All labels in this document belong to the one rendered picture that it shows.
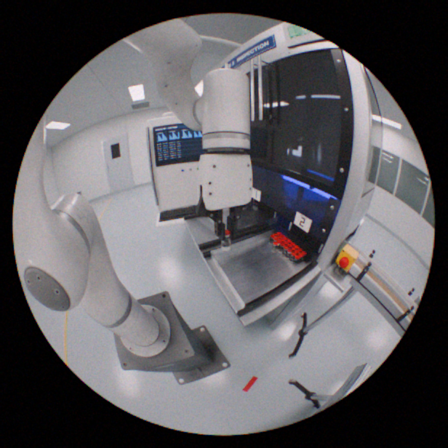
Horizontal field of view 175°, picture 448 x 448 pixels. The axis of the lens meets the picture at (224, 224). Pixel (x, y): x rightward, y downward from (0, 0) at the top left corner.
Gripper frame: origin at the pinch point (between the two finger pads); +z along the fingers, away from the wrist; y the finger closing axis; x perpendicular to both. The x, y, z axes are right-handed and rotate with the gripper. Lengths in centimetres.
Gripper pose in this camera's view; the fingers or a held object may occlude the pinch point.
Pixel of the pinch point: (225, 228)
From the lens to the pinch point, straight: 30.4
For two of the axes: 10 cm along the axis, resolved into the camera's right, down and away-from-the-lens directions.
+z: 0.0, 8.9, 4.6
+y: -8.8, 2.2, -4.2
